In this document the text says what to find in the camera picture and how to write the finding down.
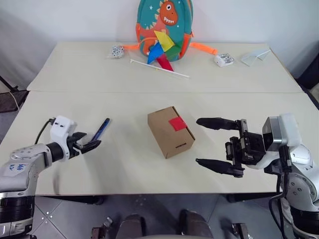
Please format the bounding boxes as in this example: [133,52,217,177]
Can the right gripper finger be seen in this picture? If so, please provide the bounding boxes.
[195,158,245,178]
[195,117,241,131]

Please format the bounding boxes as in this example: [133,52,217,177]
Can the black equipment stand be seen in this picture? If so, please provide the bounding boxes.
[0,74,28,113]

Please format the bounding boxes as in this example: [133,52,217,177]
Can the clear bag of dice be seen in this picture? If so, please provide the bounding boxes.
[104,44,125,60]

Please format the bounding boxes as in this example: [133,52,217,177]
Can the colourful paper pinwheel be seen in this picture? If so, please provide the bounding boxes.
[129,30,190,79]

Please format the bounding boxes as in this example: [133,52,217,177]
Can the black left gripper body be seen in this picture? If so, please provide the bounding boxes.
[66,132,83,159]

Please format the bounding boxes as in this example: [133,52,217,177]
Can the red tape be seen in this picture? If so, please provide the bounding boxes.
[168,117,189,131]

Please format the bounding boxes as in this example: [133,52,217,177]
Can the dark metal bracket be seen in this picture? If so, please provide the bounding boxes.
[91,216,113,239]
[231,223,250,239]

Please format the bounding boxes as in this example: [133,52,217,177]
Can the clear acrylic stand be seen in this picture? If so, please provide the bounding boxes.
[240,49,271,67]

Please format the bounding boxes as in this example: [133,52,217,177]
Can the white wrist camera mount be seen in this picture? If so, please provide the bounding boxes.
[245,113,300,171]
[49,115,83,160]

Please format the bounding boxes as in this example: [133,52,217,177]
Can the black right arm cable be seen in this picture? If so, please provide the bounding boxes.
[268,145,294,239]

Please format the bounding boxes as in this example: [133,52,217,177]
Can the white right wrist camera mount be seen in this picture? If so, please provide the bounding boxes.
[245,113,300,171]

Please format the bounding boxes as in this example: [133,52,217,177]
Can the white cord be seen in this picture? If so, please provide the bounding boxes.
[8,91,20,112]

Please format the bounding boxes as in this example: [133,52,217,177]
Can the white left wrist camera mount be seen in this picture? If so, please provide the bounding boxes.
[49,115,83,160]

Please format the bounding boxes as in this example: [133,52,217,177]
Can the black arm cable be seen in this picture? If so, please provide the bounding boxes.
[34,118,56,145]
[268,145,294,239]

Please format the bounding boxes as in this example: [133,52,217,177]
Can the dark brown rounded shape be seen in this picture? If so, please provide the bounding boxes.
[179,209,214,239]
[118,214,146,239]

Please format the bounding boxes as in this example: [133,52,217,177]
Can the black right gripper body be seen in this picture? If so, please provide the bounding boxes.
[225,119,267,170]

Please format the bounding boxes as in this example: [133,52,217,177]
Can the brown cardboard box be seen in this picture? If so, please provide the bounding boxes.
[147,106,196,159]

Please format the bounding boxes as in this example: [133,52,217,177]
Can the small white open box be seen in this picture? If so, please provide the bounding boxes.
[214,52,235,68]

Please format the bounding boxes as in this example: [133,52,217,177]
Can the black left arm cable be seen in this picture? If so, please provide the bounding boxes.
[34,118,56,145]

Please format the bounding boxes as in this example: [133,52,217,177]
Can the teal dinosaur backpack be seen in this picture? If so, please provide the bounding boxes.
[123,0,219,62]

